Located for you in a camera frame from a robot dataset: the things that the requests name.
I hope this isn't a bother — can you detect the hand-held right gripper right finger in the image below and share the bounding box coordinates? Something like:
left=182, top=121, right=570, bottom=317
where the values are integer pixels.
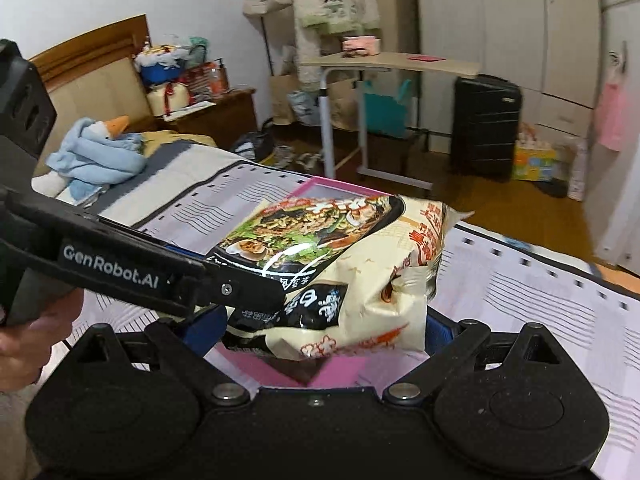
left=384, top=310, right=581, bottom=404

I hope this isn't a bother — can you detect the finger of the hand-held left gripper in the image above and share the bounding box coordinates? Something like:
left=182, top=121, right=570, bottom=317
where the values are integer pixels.
left=196, top=260, right=287, bottom=314

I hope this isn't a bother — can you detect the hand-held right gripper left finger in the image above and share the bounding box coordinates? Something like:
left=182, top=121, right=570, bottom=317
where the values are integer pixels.
left=65, top=304, right=251, bottom=407

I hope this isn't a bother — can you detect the cream noodle snack bag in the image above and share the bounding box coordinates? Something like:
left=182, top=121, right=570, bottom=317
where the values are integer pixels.
left=210, top=191, right=476, bottom=361

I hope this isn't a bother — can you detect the pink cardboard box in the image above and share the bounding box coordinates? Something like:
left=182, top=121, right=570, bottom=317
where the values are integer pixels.
left=200, top=175, right=431, bottom=390

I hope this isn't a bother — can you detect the person's left hand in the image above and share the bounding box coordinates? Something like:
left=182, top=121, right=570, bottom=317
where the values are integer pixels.
left=0, top=290, right=86, bottom=393

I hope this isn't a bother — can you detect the striped white bed sheet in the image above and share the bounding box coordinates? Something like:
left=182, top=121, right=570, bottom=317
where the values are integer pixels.
left=30, top=147, right=640, bottom=480

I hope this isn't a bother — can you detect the light blue blanket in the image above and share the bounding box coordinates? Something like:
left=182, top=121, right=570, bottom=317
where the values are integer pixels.
left=46, top=117, right=147, bottom=200

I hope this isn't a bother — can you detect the white goose plush toy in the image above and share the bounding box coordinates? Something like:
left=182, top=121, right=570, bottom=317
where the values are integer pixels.
left=32, top=115, right=132, bottom=196

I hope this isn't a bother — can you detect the black bag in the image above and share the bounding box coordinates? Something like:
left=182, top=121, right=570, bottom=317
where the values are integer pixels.
left=231, top=130, right=275, bottom=163

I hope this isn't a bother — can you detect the white jar with red ribbon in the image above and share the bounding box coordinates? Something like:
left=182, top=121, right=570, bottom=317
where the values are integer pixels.
left=146, top=82, right=193, bottom=117

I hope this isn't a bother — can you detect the wooden bed headboard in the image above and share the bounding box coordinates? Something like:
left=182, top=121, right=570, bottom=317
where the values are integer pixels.
left=27, top=14, right=161, bottom=133

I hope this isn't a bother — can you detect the wooden nightstand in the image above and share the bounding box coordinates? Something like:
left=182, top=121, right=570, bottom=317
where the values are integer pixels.
left=162, top=87, right=258, bottom=148

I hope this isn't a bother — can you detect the orange bed sheet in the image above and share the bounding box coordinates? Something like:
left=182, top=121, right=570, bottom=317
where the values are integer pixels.
left=595, top=260, right=640, bottom=306

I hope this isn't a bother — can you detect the blue bag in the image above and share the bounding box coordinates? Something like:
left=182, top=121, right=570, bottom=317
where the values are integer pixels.
left=135, top=57, right=187, bottom=87

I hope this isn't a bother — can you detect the brown paper bag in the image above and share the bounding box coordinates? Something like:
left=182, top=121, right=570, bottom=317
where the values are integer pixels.
left=270, top=72, right=301, bottom=126
left=327, top=77, right=368, bottom=131

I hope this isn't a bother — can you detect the white plastic bag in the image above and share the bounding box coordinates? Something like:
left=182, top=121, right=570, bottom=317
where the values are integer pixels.
left=287, top=89, right=323, bottom=126

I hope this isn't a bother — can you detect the colourful cardboard box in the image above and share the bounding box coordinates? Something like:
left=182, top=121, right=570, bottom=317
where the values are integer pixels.
left=512, top=130, right=558, bottom=182

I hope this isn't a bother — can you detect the red and white bag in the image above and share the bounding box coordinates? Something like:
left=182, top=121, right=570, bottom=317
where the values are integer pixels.
left=177, top=60, right=231, bottom=103

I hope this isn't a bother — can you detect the black suitcase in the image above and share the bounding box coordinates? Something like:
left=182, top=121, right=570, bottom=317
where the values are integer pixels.
left=450, top=74, right=523, bottom=183

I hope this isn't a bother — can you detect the white door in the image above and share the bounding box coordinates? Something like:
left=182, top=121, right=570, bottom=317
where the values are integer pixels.
left=585, top=0, right=640, bottom=273

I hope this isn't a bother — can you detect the teal paper bag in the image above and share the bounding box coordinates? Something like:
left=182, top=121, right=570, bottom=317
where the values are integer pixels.
left=361, top=78, right=413, bottom=138

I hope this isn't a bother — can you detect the side table with white legs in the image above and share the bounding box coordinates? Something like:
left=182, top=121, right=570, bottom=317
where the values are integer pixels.
left=299, top=51, right=483, bottom=191

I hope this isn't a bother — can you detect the pink tissue box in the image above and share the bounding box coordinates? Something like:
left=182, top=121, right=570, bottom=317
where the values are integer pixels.
left=342, top=35, right=382, bottom=56

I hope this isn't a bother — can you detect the pink hanging cloth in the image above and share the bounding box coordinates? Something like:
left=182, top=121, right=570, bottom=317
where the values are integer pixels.
left=595, top=77, right=632, bottom=152

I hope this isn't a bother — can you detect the white fluffy coat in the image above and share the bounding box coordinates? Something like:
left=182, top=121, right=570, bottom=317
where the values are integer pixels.
left=291, top=0, right=382, bottom=78

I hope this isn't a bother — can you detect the white wardrobe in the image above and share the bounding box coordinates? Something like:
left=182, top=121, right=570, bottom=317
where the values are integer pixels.
left=414, top=0, right=608, bottom=158

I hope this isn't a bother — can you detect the metal hook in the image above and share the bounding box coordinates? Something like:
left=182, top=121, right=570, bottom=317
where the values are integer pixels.
left=607, top=42, right=629, bottom=77

